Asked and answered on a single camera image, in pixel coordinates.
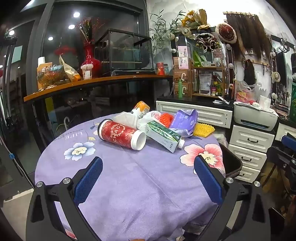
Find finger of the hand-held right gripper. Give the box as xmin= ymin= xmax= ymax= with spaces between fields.
xmin=280 ymin=135 xmax=296 ymax=163

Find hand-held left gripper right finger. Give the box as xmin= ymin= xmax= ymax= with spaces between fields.
xmin=194 ymin=156 xmax=271 ymax=241

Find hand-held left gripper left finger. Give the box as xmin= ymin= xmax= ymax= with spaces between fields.
xmin=26 ymin=156 xmax=103 ymax=241

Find dark brown trash bin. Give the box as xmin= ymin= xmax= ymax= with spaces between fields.
xmin=218 ymin=142 xmax=243 ymax=183

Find yellow foam fruit net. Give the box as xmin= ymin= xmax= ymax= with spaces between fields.
xmin=193 ymin=123 xmax=215 ymax=138

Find red patterned cup white lid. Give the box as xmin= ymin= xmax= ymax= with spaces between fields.
xmin=97 ymin=119 xmax=147 ymax=151

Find purple plastic pouch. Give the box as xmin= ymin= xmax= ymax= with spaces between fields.
xmin=169 ymin=109 xmax=198 ymax=138

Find green and white drink carton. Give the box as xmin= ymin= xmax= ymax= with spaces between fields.
xmin=146 ymin=120 xmax=185 ymax=153

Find white plastic bag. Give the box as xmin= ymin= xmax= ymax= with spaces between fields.
xmin=113 ymin=110 xmax=162 ymax=130

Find orange foam fruit net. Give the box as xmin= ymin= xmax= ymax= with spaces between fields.
xmin=158 ymin=112 xmax=174 ymax=128

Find orange and white plastic bottle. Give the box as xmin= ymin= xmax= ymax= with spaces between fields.
xmin=131 ymin=101 xmax=150 ymax=116

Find white side desk drawer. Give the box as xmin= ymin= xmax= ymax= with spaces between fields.
xmin=276 ymin=122 xmax=296 ymax=142

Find large white cabinet drawer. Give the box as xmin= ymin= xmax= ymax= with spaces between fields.
xmin=230 ymin=125 xmax=275 ymax=153

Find small white cabinet drawer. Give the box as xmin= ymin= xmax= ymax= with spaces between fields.
xmin=233 ymin=165 xmax=261 ymax=184

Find purple floral tablecloth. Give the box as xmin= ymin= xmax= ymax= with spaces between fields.
xmin=34 ymin=113 xmax=226 ymax=241

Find white printer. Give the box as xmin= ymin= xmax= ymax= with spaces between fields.
xmin=233 ymin=101 xmax=279 ymax=132

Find middle white cabinet drawer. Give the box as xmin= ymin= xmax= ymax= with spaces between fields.
xmin=228 ymin=144 xmax=268 ymax=171

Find clear plastic bag of snacks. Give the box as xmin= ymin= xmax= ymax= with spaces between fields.
xmin=234 ymin=80 xmax=262 ymax=104

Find wide white drawer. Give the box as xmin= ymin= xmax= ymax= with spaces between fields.
xmin=156 ymin=100 xmax=233 ymax=129

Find wooden counter shelf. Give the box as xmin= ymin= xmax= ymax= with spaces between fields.
xmin=24 ymin=75 xmax=174 ymax=102

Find wooden desktop rack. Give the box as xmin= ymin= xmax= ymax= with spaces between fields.
xmin=191 ymin=59 xmax=226 ymax=98

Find stack of brown boxes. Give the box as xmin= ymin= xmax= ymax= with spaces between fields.
xmin=173 ymin=57 xmax=193 ymax=98

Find tan paper bag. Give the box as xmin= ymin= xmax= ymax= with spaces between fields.
xmin=59 ymin=55 xmax=82 ymax=82

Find patterned glass bowl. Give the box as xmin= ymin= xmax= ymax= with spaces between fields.
xmin=37 ymin=64 xmax=70 ymax=86

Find dark hair extensions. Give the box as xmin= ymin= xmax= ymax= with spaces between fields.
xmin=226 ymin=12 xmax=271 ymax=56

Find red ceramic vase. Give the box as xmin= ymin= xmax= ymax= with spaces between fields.
xmin=80 ymin=44 xmax=102 ymax=78

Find round red decorative hat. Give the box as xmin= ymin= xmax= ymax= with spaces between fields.
xmin=216 ymin=23 xmax=238 ymax=44

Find ornate hair headpiece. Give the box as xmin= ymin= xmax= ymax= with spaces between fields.
xmin=196 ymin=33 xmax=219 ymax=53

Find glass display case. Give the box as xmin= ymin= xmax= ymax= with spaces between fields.
xmin=94 ymin=28 xmax=154 ymax=76

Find dried red flower branches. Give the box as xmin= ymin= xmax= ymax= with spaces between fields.
xmin=76 ymin=17 xmax=99 ymax=45

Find yellow dried flower bouquet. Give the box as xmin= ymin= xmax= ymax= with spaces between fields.
xmin=181 ymin=9 xmax=210 ymax=31

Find green plant stems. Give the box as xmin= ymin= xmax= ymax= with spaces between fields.
xmin=149 ymin=10 xmax=184 ymax=55

